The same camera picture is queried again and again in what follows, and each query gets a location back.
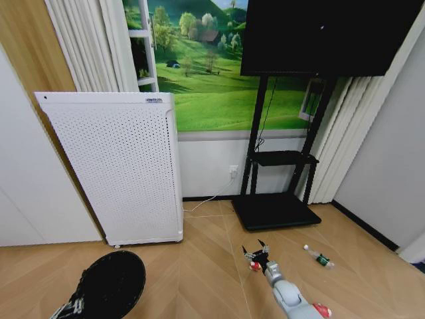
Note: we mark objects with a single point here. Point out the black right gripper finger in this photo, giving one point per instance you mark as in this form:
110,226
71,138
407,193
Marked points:
264,246
246,253

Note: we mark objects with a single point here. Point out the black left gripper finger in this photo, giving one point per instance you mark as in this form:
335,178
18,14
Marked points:
75,304

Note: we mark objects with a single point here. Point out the black trash bin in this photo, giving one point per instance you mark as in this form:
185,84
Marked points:
113,282

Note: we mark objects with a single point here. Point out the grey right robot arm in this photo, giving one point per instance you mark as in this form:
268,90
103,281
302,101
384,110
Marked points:
287,292

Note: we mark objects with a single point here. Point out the red and white crumpled wrapper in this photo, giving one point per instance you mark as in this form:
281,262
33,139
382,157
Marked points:
255,265
322,309

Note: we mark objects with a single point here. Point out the clear bottle with green label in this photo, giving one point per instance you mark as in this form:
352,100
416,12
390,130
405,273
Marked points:
320,258

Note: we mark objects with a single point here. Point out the black stand shelf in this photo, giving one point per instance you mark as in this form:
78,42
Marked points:
282,157

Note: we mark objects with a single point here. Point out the white pleated curtain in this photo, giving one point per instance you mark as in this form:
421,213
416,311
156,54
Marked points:
89,43
345,133

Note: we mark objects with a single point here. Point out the white perforated air purifier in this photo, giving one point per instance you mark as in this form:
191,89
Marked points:
119,166

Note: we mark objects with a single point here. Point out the black television screen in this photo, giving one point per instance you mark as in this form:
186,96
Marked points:
318,36

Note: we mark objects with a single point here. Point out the black stand base plate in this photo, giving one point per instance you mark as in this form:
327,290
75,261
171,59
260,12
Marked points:
275,212

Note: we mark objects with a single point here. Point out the white wall socket with plug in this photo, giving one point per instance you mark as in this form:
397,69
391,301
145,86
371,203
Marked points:
233,170

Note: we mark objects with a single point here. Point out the black television stand frame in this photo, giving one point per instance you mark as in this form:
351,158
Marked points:
254,133

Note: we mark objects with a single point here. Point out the small white window frame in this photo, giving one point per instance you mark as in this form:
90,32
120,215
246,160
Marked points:
303,109

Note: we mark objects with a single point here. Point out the green landscape wall poster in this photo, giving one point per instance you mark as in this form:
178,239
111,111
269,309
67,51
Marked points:
212,86

